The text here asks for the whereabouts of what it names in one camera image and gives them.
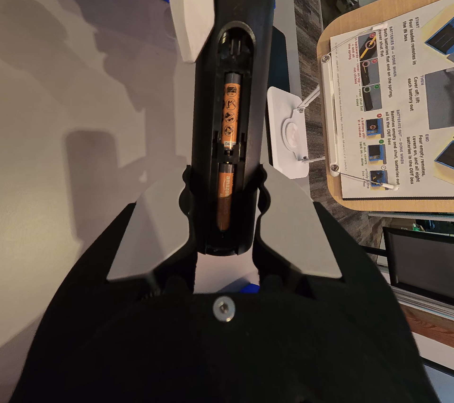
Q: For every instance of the black remote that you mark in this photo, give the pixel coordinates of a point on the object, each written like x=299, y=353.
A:
x=241, y=2

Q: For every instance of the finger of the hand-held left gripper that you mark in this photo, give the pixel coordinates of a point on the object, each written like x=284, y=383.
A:
x=191, y=2

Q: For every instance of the orange black aaa battery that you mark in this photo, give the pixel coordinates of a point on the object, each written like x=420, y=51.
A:
x=232, y=108
x=226, y=197

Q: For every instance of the wooden board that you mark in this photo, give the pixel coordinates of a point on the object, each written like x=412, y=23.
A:
x=390, y=206

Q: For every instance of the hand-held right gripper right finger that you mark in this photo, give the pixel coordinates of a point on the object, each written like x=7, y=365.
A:
x=294, y=232

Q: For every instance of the white board stand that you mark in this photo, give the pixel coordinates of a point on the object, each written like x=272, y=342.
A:
x=283, y=108

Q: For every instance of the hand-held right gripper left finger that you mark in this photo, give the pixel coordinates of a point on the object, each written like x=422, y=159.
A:
x=156, y=232

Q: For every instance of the black monitor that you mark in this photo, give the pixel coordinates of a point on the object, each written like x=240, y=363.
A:
x=422, y=261

